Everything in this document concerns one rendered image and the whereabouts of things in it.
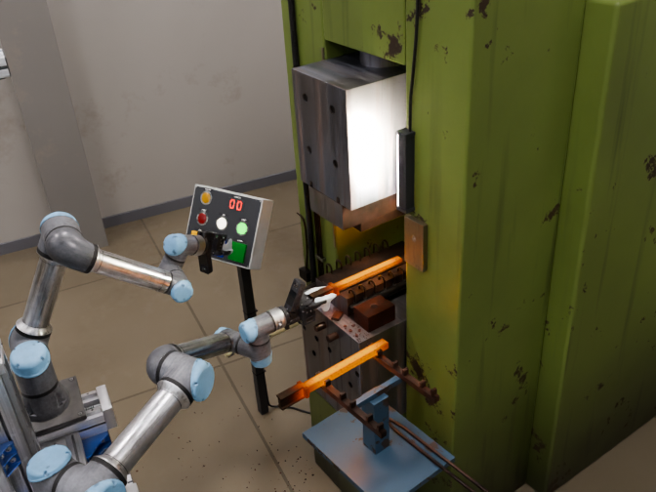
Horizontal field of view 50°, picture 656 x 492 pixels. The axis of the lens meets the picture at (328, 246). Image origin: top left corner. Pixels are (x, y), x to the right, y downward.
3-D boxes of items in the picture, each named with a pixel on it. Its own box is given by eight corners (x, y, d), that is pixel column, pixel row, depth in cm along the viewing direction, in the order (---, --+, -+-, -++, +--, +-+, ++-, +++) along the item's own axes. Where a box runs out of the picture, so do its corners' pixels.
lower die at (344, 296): (348, 316, 253) (347, 297, 248) (316, 292, 267) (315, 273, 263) (435, 275, 272) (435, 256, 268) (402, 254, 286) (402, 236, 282)
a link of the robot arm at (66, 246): (60, 237, 207) (201, 283, 236) (54, 222, 215) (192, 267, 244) (43, 270, 209) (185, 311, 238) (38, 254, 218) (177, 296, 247)
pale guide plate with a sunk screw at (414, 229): (422, 272, 226) (423, 225, 217) (404, 261, 232) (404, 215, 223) (427, 269, 226) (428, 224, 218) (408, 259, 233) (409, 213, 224)
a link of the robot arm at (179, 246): (157, 250, 244) (167, 228, 242) (178, 250, 254) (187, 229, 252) (172, 262, 241) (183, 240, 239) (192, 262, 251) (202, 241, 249)
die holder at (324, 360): (363, 436, 262) (358, 343, 239) (307, 383, 290) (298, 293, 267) (471, 374, 288) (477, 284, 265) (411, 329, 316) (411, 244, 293)
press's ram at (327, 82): (367, 221, 220) (363, 97, 199) (300, 180, 247) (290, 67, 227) (465, 182, 239) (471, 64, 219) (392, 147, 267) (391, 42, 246)
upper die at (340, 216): (343, 230, 234) (342, 205, 229) (309, 209, 249) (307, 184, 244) (437, 192, 254) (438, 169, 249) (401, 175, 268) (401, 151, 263)
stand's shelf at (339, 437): (384, 513, 205) (383, 510, 204) (302, 436, 233) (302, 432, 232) (455, 461, 220) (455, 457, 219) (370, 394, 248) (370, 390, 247)
